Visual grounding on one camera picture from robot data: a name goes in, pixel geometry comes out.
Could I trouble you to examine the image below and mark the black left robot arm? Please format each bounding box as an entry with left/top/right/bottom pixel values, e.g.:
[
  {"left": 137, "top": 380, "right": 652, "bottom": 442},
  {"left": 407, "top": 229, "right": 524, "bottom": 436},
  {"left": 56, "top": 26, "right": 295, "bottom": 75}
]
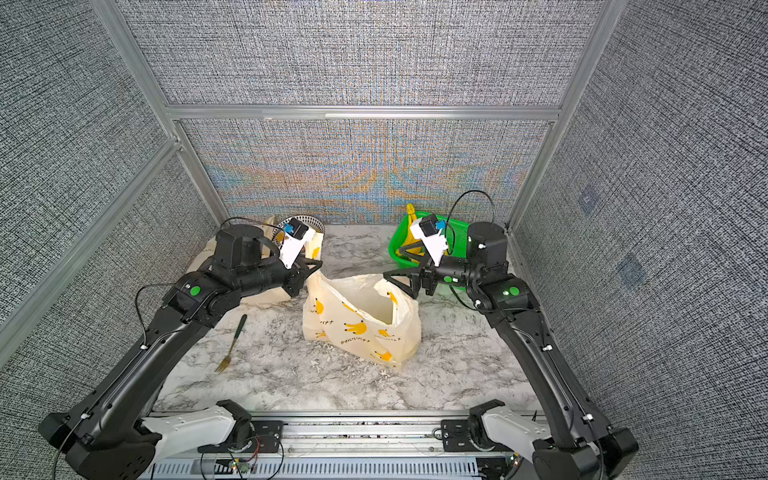
[{"left": 38, "top": 219, "right": 322, "bottom": 479}]

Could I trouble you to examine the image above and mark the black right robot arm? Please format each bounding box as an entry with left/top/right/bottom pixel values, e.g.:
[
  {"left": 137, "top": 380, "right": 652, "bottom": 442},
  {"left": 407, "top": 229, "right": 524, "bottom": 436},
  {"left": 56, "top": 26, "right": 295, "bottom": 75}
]
[{"left": 384, "top": 214, "right": 639, "bottom": 479}]

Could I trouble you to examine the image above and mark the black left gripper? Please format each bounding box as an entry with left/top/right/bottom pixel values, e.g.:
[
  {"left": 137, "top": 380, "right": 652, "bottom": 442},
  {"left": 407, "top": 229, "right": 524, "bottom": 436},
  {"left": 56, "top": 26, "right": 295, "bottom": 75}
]
[{"left": 237, "top": 247, "right": 324, "bottom": 299}]

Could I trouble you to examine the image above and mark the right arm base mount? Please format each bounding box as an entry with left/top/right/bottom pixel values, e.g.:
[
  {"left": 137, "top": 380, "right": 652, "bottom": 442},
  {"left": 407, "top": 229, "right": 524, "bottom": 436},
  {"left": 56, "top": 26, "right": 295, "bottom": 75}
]
[{"left": 433, "top": 399, "right": 529, "bottom": 453}]

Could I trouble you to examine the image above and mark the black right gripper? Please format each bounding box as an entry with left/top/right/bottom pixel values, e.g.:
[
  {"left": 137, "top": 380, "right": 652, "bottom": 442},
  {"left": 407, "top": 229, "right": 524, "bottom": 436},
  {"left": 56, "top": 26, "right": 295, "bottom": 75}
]
[{"left": 390, "top": 241, "right": 491, "bottom": 304}]

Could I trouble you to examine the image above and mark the patterned bowl with yellow food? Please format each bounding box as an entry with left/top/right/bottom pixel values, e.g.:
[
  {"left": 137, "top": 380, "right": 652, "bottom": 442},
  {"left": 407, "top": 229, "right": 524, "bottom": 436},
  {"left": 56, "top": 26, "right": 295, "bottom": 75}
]
[{"left": 272, "top": 214, "right": 325, "bottom": 242}]

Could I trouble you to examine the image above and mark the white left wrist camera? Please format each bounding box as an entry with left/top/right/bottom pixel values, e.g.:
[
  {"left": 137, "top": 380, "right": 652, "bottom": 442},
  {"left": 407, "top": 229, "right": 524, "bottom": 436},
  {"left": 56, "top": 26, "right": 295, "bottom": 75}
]
[{"left": 280, "top": 224, "right": 316, "bottom": 270}]

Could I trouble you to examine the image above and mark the left yellow banana bunch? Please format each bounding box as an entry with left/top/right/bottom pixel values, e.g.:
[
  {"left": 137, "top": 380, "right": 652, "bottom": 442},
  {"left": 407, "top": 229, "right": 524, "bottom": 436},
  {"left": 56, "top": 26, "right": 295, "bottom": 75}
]
[{"left": 400, "top": 202, "right": 425, "bottom": 256}]

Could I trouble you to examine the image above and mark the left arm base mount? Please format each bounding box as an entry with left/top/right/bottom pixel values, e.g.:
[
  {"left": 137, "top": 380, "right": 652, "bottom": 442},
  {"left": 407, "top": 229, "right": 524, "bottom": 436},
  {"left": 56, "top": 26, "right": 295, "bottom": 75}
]
[{"left": 197, "top": 400, "right": 284, "bottom": 454}]

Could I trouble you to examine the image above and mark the aluminium enclosure frame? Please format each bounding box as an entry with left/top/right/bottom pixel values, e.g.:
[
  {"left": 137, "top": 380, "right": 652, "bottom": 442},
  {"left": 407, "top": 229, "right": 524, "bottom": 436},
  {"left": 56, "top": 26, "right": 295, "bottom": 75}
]
[{"left": 1, "top": 1, "right": 627, "bottom": 363}]

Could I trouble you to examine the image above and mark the banana print plastic bag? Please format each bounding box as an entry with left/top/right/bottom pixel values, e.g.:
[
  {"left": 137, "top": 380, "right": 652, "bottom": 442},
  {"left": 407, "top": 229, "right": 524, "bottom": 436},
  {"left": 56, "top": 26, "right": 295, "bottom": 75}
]
[
  {"left": 302, "top": 273, "right": 422, "bottom": 367},
  {"left": 184, "top": 224, "right": 308, "bottom": 304}
]

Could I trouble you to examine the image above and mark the aluminium front rail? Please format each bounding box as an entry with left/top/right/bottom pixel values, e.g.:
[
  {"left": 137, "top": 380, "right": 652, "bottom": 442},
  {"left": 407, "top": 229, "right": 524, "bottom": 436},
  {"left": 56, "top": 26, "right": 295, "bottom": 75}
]
[{"left": 107, "top": 410, "right": 613, "bottom": 480}]

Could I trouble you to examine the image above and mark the green plastic basket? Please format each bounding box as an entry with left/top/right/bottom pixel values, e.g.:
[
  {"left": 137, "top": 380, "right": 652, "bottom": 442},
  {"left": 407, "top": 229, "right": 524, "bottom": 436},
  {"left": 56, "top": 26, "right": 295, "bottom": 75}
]
[{"left": 383, "top": 214, "right": 472, "bottom": 298}]

